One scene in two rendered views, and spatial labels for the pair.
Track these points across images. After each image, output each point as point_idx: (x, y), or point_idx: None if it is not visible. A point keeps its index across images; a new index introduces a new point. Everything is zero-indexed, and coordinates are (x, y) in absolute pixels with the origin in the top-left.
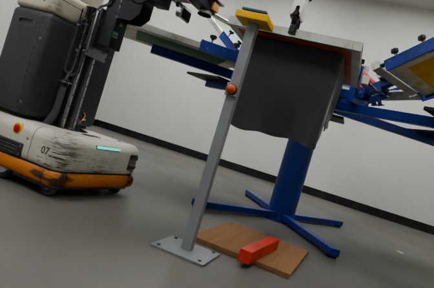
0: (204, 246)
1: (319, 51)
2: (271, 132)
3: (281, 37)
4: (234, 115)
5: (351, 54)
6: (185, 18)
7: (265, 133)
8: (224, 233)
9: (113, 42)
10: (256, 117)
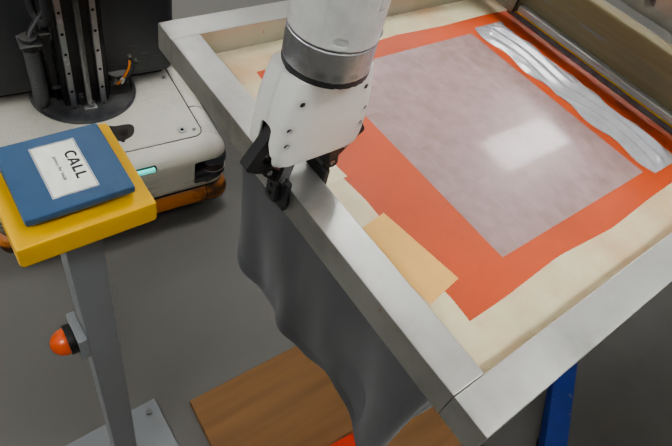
0: (198, 436)
1: None
2: (303, 348)
3: None
4: (245, 259)
5: None
6: None
7: (292, 341)
8: (296, 376)
9: None
10: (279, 297)
